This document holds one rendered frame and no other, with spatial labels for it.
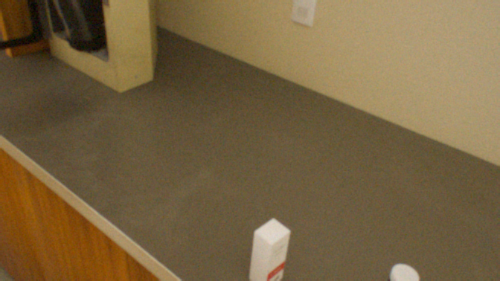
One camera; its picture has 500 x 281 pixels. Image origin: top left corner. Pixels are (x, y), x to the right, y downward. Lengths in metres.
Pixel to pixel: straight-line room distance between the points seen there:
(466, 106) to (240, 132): 0.53
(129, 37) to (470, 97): 0.82
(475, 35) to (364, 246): 0.53
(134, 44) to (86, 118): 0.23
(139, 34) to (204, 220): 0.56
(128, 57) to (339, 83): 0.57
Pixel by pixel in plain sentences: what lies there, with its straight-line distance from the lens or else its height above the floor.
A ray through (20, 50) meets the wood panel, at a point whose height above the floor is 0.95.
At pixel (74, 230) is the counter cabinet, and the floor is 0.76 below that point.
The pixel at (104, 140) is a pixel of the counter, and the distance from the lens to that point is 1.01.
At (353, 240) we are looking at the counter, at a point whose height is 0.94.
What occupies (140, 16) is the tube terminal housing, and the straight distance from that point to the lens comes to 1.15.
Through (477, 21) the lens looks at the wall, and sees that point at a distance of 1.07.
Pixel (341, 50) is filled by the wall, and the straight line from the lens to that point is 1.20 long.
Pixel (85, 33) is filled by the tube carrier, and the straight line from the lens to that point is 1.21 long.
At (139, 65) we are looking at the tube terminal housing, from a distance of 1.19.
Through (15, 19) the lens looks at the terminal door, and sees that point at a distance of 1.35.
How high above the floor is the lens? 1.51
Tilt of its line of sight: 34 degrees down
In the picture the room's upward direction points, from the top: 5 degrees clockwise
